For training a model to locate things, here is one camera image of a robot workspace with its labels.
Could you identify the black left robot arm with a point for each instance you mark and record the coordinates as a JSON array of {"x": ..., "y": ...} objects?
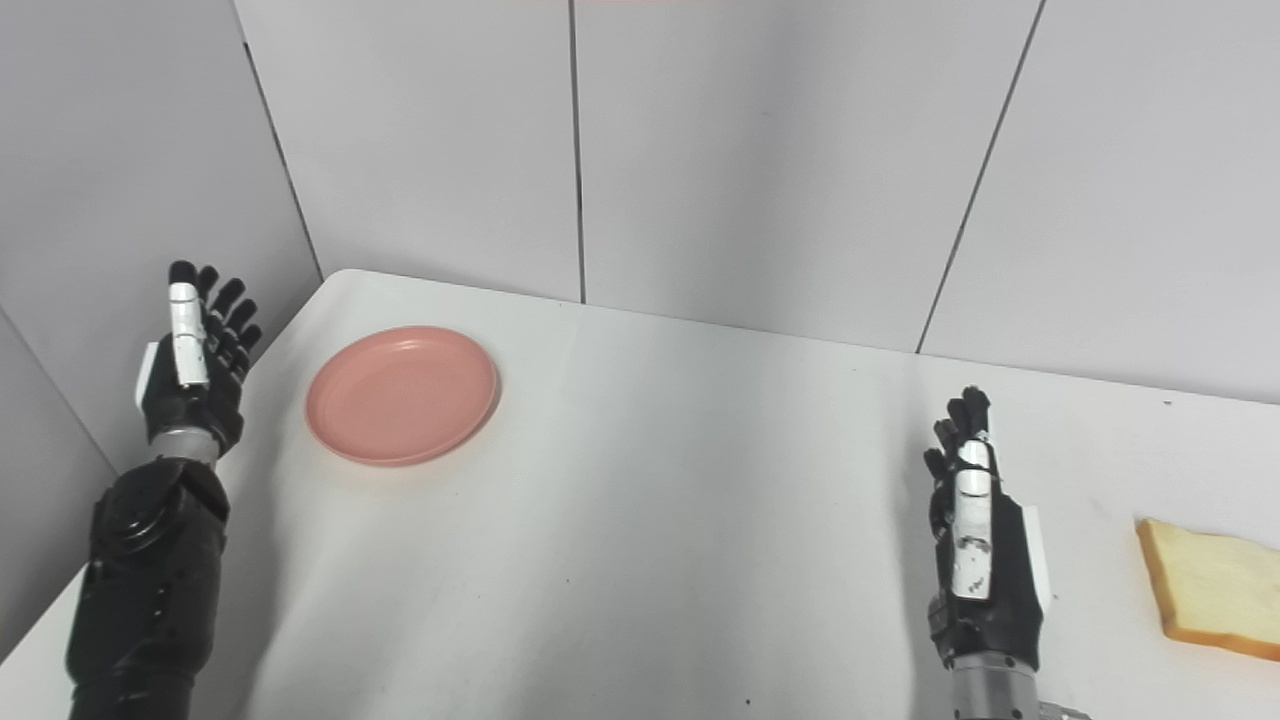
[{"x": 150, "y": 590}]

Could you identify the slice of white bread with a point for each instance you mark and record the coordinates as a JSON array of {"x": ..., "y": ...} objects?
[{"x": 1215, "y": 590}]

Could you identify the pink round plate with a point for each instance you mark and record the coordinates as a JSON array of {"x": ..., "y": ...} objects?
[{"x": 400, "y": 395}]

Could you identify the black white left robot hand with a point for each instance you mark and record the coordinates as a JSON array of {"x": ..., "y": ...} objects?
[{"x": 195, "y": 405}]

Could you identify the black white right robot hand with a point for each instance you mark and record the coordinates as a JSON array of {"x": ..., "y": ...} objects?
[{"x": 1010, "y": 590}]

